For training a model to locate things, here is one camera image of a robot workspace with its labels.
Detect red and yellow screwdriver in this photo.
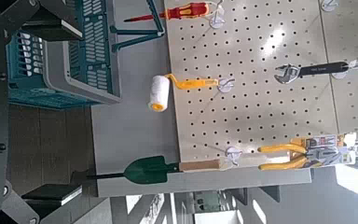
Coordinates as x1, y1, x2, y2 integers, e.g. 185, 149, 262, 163
123, 1, 211, 23

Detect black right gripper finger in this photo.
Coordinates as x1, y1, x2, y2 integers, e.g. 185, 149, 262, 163
0, 0, 85, 42
0, 180, 84, 224

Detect teal crate with grey rim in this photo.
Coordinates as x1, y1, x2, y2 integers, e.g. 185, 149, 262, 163
6, 0, 122, 111

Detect green trowel with wooden handle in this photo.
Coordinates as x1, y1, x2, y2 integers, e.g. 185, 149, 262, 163
87, 155, 231, 185

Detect white paint roller yellow handle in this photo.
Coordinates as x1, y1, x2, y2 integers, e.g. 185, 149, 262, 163
147, 73, 220, 113

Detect yellow handled pliers in packaging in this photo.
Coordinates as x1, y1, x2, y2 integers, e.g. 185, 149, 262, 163
256, 133, 358, 172

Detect black handled adjustable wrench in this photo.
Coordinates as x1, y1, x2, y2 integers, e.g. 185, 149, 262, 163
273, 61, 351, 85

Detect white perforated pegboard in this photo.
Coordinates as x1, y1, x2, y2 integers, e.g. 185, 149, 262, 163
162, 0, 358, 172

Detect teal crate handle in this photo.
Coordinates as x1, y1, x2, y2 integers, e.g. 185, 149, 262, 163
109, 0, 166, 53

